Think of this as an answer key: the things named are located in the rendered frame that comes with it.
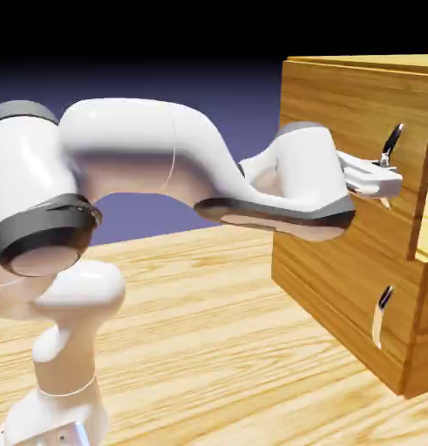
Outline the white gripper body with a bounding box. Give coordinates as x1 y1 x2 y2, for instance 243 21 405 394
336 149 404 200

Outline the curved metal door handle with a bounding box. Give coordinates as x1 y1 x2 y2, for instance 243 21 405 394
379 122 405 211
370 285 395 350

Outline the wooden cabinet door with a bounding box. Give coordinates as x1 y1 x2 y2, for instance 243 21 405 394
271 194 428 354
278 57 428 261

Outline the light wood cabinet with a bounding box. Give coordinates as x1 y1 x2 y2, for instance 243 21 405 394
270 53 428 400

